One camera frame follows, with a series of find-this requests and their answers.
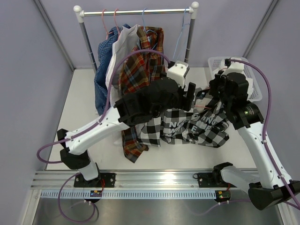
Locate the blue plastic hanger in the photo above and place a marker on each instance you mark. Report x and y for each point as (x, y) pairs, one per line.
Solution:
(183, 24)

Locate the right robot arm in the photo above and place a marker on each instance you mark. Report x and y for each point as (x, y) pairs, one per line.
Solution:
(273, 185)

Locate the blue checked shirt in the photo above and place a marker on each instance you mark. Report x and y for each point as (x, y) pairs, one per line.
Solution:
(104, 57)

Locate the white hanging shirt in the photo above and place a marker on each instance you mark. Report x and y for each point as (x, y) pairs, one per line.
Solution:
(121, 48)

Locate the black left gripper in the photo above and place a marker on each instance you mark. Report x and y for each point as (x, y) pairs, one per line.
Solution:
(180, 102)

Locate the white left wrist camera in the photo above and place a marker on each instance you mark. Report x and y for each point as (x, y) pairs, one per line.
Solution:
(178, 71)

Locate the white linen shirt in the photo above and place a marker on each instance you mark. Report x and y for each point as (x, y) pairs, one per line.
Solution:
(250, 88)

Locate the white slotted cable duct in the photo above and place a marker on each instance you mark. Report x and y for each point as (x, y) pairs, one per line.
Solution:
(129, 194)

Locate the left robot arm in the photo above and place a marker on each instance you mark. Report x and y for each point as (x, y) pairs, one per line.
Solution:
(132, 109)

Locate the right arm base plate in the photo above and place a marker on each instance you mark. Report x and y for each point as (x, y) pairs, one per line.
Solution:
(210, 180)

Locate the red brown plaid shirt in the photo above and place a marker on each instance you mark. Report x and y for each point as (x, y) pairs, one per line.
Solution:
(138, 71)

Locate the white plastic basket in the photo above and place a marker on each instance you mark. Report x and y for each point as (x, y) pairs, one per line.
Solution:
(217, 64)

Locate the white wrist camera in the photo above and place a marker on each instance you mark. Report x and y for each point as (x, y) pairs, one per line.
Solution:
(178, 71)
(232, 66)

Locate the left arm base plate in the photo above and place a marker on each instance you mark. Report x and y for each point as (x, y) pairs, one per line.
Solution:
(106, 178)

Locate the black white checked shirt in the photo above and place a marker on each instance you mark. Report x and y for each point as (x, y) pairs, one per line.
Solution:
(207, 128)

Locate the aluminium mounting rail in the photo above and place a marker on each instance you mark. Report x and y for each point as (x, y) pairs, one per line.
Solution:
(125, 180)

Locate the metal clothes rack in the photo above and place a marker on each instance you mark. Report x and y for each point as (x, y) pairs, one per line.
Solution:
(81, 14)

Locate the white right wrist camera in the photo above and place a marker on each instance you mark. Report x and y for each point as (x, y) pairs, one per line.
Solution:
(232, 66)

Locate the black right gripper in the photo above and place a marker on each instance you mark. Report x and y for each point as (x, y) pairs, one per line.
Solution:
(214, 83)

